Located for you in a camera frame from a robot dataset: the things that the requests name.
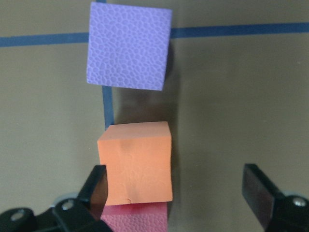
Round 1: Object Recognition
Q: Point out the pink foam cube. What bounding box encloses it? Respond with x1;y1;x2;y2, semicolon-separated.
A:
101;202;168;232

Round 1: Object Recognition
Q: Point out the orange foam cube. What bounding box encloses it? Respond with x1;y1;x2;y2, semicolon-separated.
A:
98;121;173;205

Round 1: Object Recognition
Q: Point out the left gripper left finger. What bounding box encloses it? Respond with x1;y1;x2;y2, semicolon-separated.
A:
0;165;112;232

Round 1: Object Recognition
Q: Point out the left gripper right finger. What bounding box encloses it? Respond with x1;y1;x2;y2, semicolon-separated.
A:
242;164;309;232

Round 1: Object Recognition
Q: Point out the purple foam cube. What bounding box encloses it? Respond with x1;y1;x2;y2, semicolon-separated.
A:
86;2;172;91

